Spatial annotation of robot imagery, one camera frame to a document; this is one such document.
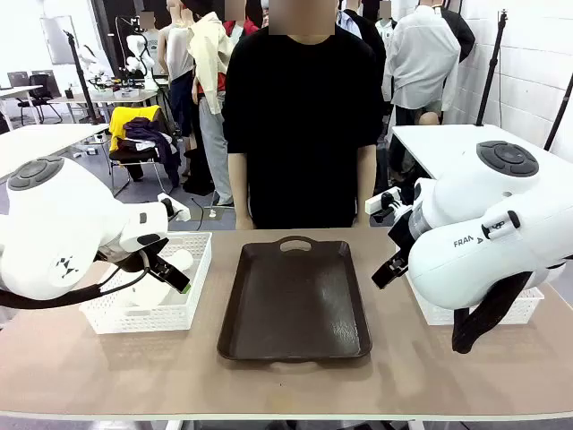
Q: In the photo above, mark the purple clothes pile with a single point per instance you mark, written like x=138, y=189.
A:
x=143, y=130

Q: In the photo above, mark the person torso black shirt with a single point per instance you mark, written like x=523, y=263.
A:
x=304, y=134

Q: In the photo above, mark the grey wall panel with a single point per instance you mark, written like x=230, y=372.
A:
x=56, y=40

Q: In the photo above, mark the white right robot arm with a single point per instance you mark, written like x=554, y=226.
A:
x=492, y=233

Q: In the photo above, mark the wooden background desk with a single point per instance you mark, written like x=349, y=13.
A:
x=134, y=96

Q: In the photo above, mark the mannequin with white tank top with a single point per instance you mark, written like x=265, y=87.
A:
x=179, y=54

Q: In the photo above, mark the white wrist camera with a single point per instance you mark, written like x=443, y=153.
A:
x=380, y=199
x=179, y=212

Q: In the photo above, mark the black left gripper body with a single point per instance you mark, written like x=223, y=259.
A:
x=143, y=256

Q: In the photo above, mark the dark brown serving tray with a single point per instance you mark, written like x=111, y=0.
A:
x=291, y=304

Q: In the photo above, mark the black office chair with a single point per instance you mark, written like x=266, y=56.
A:
x=40, y=94

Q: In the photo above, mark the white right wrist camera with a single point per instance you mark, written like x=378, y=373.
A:
x=380, y=199

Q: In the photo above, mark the white perforated plastic basket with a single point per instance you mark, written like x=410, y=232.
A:
x=528, y=309
x=134, y=313

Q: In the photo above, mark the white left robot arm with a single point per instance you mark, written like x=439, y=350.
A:
x=53, y=224

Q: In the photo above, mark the person's right hand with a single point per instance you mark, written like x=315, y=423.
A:
x=244, y=224

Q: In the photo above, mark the opaque white conical flask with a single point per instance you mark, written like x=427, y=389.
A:
x=154, y=295

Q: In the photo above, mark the mannequin with black jacket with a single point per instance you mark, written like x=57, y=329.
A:
x=461, y=36

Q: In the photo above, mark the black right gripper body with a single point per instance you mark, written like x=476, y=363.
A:
x=403, y=233

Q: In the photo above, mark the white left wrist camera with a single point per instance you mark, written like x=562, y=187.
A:
x=179, y=212

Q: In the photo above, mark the white background table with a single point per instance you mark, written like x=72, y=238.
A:
x=438, y=143
x=40, y=141

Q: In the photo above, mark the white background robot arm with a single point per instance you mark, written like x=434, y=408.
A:
x=89, y=56

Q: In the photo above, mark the mannequin with cream jacket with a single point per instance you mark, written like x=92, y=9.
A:
x=208, y=49

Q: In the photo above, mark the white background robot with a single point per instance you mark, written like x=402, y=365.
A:
x=136, y=47

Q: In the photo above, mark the yellow cloth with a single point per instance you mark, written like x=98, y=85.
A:
x=118, y=118

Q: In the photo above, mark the person's right forearm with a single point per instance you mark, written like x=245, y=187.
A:
x=237, y=188

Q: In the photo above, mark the mannequin with white shirt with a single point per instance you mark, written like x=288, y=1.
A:
x=421, y=58

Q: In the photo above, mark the person's left forearm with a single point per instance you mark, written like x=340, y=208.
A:
x=366, y=179

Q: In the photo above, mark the black metal chair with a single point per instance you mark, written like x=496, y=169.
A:
x=134, y=157

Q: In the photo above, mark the black tripod stand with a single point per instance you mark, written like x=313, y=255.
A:
x=559, y=112
x=82, y=85
x=491, y=67

